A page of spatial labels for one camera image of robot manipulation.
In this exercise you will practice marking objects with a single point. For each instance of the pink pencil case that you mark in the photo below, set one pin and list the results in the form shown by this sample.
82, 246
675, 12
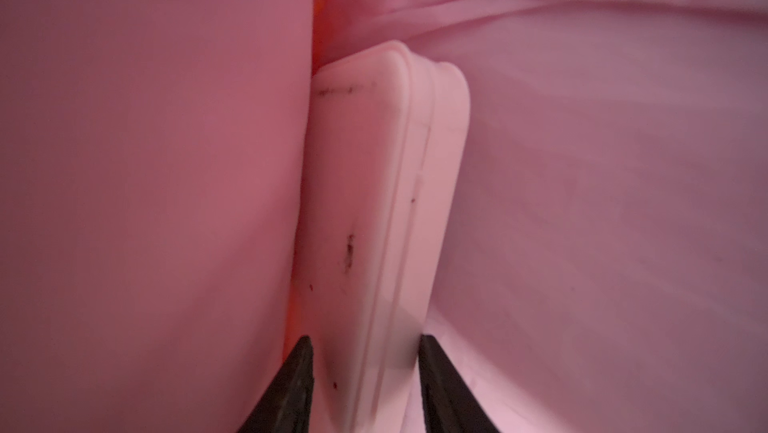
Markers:
384, 143

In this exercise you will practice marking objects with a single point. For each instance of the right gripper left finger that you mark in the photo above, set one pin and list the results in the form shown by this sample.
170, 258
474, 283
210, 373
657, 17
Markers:
285, 406

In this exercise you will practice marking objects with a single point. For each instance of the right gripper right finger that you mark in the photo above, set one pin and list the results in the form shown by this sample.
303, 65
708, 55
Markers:
448, 404

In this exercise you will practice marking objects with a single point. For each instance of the pink student backpack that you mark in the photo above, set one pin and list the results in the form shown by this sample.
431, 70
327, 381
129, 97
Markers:
605, 264

